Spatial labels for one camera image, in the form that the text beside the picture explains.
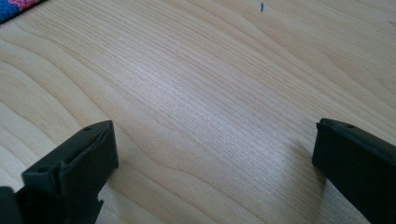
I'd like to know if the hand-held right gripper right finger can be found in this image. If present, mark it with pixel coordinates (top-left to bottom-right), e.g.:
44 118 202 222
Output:
312 118 396 224

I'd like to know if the blue and pink knitted cloth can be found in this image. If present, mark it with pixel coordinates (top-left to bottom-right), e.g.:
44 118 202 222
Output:
0 0 50 24

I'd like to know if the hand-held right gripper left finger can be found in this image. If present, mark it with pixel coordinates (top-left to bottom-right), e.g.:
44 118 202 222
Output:
15 119 120 224

